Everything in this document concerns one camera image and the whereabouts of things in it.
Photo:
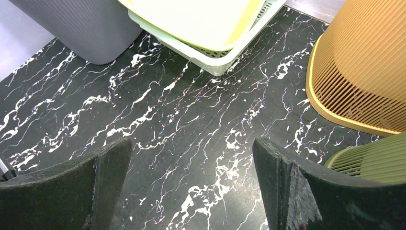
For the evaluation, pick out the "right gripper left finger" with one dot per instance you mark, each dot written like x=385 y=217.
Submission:
x=78 y=194

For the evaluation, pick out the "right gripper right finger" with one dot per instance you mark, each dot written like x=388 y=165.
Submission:
x=299 y=194

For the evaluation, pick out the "olive green mesh basket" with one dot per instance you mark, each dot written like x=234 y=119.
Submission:
x=382 y=161

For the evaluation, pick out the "orange mesh basket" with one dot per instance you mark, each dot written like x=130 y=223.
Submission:
x=356 y=74

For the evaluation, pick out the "grey mesh basket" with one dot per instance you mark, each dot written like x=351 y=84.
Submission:
x=98 y=31

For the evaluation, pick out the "white perforated plastic basket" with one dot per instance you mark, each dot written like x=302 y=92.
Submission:
x=213 y=62

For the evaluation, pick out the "lime green plastic tray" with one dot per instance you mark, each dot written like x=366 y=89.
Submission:
x=209 y=24

